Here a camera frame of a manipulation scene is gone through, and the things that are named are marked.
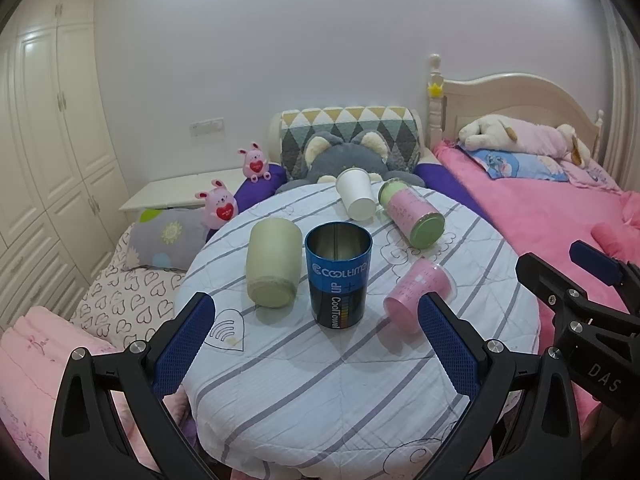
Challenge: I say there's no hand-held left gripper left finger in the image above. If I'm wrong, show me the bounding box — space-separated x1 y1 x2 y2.
49 291 221 480

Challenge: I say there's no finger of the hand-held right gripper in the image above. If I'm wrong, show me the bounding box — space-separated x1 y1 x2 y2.
515 252 601 346
570 240 640 316

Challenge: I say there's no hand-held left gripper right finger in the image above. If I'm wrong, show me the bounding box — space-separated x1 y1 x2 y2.
415 292 584 480

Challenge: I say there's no pink plastic cup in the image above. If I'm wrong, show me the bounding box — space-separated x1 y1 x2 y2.
383 258 459 335

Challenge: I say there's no blue metal cup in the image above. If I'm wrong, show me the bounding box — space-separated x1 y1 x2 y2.
304 222 374 331

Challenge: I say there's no beige ceramic cup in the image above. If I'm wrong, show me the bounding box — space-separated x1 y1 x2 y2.
246 217 304 309

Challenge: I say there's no white paper cup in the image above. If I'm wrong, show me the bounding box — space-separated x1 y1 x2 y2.
335 168 377 222

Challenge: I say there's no pink bedsheet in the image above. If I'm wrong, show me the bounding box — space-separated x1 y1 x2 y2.
432 140 640 423

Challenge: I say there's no heart print blanket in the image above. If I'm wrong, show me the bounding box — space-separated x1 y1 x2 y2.
69 224 188 352

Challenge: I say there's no grey flower print pillow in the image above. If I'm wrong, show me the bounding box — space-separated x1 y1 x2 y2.
127 208 212 269

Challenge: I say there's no blue cartoon print pillow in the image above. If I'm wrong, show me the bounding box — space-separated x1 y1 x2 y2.
469 148 572 182

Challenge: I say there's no round table with striped cloth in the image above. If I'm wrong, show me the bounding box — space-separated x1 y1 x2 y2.
174 181 544 480

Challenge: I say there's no white and pink plush toy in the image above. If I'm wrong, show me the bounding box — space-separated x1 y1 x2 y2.
458 114 592 167

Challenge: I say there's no pink and green tin can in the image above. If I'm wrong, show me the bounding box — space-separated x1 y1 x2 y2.
378 179 446 250

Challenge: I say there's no purple pillow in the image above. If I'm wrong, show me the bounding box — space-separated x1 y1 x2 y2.
233 162 289 214
413 162 497 222

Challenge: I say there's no pink bunny toy with heart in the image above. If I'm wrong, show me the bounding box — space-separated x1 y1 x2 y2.
194 179 239 230
237 142 271 183

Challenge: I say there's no pink folded quilt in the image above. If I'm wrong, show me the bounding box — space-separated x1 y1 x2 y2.
0 304 203 480

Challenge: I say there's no white nightstand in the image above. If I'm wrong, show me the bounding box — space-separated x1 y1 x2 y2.
118 167 247 214

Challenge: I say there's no cream wooden bed headboard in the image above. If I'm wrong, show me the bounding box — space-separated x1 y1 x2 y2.
426 53 607 162

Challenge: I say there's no grey cat plush toy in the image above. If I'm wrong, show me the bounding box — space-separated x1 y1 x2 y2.
275 131 424 196

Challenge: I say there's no cream white wardrobe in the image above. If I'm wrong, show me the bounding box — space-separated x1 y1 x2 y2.
0 0 132 323

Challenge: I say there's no triangle pattern cushion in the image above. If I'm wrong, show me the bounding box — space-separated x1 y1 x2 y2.
279 106 422 181

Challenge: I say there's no white wall switch panel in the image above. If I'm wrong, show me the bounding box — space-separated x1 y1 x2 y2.
189 118 225 136

